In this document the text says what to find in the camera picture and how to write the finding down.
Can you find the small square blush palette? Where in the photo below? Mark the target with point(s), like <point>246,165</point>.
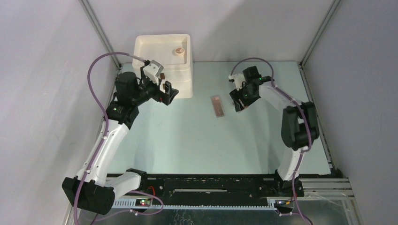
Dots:
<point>238,107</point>

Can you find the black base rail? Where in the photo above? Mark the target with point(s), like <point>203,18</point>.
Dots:
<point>219,190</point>

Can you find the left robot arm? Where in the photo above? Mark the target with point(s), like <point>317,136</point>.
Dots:
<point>90,190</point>

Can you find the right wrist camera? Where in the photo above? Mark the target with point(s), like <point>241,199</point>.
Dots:
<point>238,79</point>

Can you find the round cream compact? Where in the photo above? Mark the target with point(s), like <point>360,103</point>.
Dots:
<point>180,52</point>

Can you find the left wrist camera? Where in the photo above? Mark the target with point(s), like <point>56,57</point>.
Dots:
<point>152,70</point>

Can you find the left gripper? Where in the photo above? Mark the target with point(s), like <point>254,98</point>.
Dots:
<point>165,97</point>

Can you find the long eyeshadow palette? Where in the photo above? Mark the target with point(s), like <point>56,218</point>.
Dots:
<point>217,106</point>

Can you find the aluminium frame rail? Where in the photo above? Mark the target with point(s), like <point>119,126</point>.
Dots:
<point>95,22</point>

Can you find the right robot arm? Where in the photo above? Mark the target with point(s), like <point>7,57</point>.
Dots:
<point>299,127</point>

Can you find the white drawer organizer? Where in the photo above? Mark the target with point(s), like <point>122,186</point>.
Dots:
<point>177,70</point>

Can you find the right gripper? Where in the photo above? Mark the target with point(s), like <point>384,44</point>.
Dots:
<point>236,95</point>

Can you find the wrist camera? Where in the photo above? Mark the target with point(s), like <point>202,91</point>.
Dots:
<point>152,70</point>
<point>238,79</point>

